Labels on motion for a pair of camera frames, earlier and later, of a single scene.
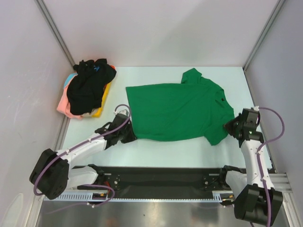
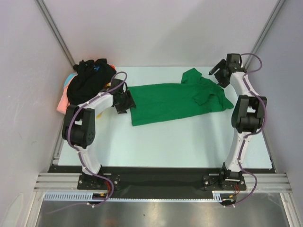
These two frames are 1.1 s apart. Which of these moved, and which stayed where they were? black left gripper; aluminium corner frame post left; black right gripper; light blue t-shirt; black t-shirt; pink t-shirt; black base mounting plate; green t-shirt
Moved: black left gripper; black right gripper; green t-shirt
Stayed: black t-shirt; light blue t-shirt; pink t-shirt; aluminium corner frame post left; black base mounting plate
